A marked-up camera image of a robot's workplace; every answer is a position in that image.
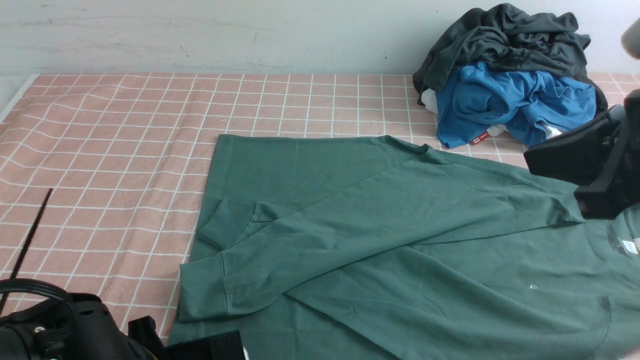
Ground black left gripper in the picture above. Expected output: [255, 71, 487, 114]
[0, 293, 247, 360]

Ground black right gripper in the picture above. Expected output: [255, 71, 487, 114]
[524, 89, 640, 220]

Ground green long sleeve shirt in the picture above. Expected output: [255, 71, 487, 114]
[169, 135, 640, 360]

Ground blue crumpled garment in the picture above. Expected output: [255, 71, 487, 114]
[435, 62, 597, 149]

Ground dark grey crumpled garment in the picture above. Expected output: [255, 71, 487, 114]
[412, 3, 609, 113]

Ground white crumpled garment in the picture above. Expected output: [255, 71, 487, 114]
[420, 89, 563, 144]

